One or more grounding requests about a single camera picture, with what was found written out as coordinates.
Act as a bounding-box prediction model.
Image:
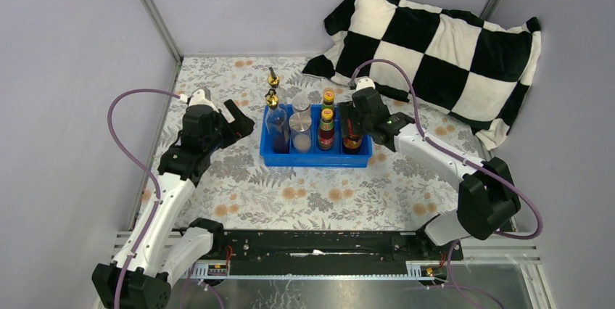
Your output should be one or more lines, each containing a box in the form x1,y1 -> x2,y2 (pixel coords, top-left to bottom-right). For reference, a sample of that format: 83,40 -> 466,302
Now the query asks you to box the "tall glass spice canister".
289,112 -> 312,154

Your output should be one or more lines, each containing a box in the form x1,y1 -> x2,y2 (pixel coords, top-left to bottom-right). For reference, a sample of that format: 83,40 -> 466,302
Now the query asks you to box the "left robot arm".
92,99 -> 255,308

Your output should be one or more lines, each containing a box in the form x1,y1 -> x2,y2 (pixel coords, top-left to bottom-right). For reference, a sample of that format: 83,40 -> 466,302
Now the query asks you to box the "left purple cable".
107,88 -> 193,309

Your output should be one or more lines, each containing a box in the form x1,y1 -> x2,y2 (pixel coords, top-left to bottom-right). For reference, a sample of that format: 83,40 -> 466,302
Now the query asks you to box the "metal lid shaker jar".
292,93 -> 311,114

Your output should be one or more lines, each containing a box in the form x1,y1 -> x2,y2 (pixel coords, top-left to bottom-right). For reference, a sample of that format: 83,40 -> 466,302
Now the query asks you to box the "glass oil bottle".
265,88 -> 290,154
268,67 -> 288,107

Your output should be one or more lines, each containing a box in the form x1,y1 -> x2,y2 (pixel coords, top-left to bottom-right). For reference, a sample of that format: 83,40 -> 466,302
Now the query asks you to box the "floral fern tablecloth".
175,57 -> 458,231

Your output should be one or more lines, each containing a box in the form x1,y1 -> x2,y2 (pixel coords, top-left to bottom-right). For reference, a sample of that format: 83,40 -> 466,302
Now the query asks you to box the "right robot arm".
336,87 -> 521,260

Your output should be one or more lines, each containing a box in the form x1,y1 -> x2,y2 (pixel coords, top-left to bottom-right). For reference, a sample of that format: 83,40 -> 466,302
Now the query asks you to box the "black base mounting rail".
180,216 -> 465,278

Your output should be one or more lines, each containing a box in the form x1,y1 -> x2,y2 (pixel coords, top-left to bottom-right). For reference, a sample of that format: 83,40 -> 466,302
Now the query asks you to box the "blue divided plastic bin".
260,106 -> 373,168

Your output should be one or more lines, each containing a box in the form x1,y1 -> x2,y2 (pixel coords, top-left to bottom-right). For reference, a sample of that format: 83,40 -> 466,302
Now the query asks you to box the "black white checkered pillow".
303,0 -> 542,149

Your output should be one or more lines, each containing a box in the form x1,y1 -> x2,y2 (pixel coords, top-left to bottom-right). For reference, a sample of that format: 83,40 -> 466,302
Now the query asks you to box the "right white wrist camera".
349,77 -> 376,91

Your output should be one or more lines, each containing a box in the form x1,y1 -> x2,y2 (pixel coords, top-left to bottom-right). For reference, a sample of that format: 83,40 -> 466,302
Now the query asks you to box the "sauce bottle yellow cap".
318,108 -> 334,151
321,88 -> 335,112

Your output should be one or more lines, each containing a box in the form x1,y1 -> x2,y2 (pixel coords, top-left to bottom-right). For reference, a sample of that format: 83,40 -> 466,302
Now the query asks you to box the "red lid chili jar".
342,135 -> 363,155

